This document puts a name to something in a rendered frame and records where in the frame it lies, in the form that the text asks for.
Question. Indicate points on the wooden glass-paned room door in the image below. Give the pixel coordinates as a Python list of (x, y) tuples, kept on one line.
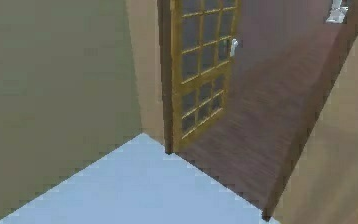
[(200, 83)]

